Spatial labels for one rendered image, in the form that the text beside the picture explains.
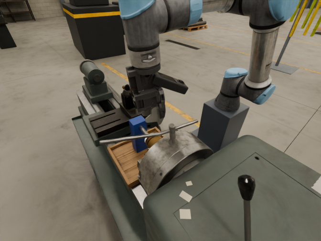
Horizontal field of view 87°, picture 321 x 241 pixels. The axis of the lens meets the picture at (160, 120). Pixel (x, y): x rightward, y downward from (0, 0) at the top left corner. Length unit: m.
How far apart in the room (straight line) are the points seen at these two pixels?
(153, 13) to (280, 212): 0.54
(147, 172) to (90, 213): 1.35
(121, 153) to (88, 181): 1.10
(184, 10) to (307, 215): 0.56
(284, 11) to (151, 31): 0.47
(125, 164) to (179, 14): 0.81
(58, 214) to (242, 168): 1.79
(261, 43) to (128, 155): 0.86
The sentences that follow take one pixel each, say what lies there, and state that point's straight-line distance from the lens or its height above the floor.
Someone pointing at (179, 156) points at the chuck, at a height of 1.23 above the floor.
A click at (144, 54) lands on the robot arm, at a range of 0.40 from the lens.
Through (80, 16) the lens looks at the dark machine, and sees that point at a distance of 5.23.
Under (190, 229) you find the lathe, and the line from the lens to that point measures 0.46.
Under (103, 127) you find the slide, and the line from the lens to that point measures 1.15.
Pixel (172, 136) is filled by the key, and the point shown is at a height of 1.28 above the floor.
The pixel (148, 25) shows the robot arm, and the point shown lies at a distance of 0.39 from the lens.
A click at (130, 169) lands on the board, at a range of 1.00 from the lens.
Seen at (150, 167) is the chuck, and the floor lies 1.18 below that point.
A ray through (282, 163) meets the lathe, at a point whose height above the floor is 1.25.
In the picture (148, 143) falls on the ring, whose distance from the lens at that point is 0.81.
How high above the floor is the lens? 1.69
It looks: 39 degrees down
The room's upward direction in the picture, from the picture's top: straight up
